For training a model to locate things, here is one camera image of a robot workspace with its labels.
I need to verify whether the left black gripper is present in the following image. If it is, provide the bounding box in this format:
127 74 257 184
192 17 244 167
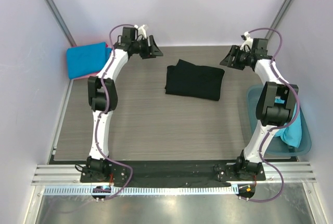
132 36 164 59

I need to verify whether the black t shirt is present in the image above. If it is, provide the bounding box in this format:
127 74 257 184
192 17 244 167
164 59 225 101

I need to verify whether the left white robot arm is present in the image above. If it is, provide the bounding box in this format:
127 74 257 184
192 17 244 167
81 24 163 182

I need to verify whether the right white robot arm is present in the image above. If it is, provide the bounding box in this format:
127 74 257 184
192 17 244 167
220 33 299 181

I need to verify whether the folded blue t shirt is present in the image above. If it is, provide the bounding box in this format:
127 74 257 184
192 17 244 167
66 42 112 80

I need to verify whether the crumpled light blue t shirt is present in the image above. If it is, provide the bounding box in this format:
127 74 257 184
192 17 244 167
274 111 302 148

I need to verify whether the translucent blue plastic bin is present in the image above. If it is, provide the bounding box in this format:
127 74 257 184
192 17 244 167
246 84 312 157

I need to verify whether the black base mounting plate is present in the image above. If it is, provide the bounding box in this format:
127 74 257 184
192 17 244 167
75 158 266 188

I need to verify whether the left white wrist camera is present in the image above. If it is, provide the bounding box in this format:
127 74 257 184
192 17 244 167
134 24 148 39

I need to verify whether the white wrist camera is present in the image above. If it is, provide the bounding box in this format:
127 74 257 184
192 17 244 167
240 31 253 52
134 24 148 39

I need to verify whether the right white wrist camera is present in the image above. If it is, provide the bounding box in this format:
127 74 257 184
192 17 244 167
240 31 253 52

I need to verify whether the left aluminium corner post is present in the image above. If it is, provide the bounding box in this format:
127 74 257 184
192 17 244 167
44 0 76 47

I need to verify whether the aluminium corner post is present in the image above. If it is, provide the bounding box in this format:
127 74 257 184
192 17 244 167
44 0 76 47
260 0 310 48

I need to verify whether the right aluminium corner post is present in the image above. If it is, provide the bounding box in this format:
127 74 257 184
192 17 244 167
260 0 310 48

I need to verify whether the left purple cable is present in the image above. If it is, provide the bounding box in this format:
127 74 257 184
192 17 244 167
95 23 134 200

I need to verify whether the white slotted cable duct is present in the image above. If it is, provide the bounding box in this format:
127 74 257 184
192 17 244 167
44 184 239 196

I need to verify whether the aluminium frame rail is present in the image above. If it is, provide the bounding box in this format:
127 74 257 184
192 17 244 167
31 161 316 185

